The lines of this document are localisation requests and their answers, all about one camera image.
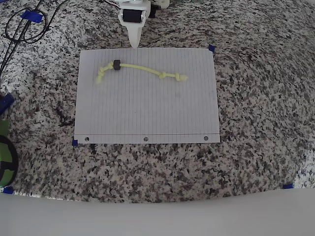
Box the yellow-green knotted rope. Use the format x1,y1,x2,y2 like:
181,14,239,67
95,62,189,84

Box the white lined paper sheet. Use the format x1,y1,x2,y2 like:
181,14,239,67
73,48,221,145

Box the long blue tape strip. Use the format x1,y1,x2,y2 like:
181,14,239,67
20,9,44,24

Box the green tape piece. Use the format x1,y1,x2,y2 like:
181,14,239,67
0,119,10,136

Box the black and green object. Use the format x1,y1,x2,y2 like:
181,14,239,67
0,134,19,188

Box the white backdrop board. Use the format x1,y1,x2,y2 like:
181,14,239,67
0,188,315,236

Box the looped black cable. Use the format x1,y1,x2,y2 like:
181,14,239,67
4,0,71,45

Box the straight black cable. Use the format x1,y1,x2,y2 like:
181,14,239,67
0,0,44,77

